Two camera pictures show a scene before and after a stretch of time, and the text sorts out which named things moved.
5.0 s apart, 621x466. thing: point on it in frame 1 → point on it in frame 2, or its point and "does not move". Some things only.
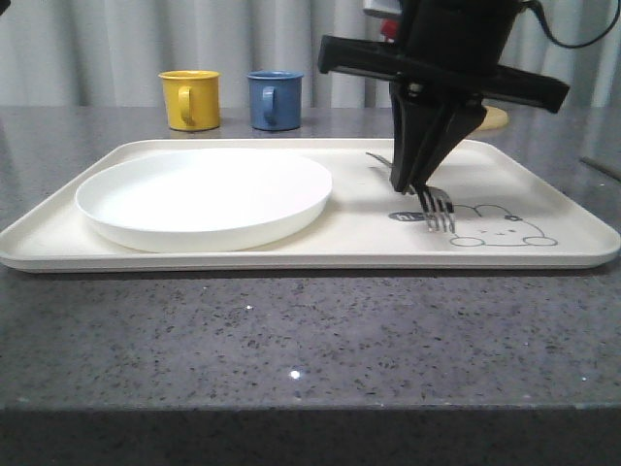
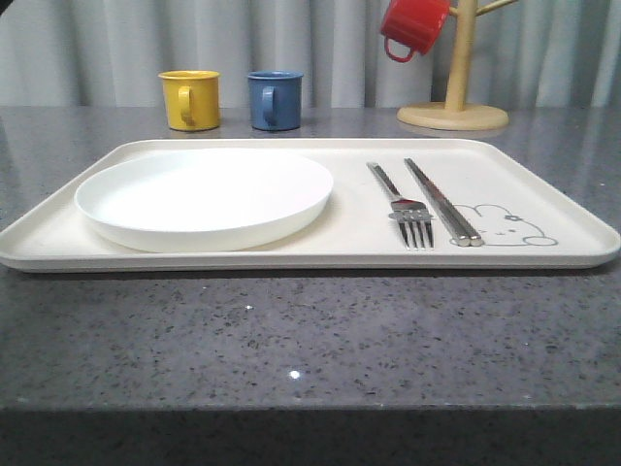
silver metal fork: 438,206 → 408,213
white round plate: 204,200 does not move
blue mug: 276,99 does not move
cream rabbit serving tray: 511,209 does not move
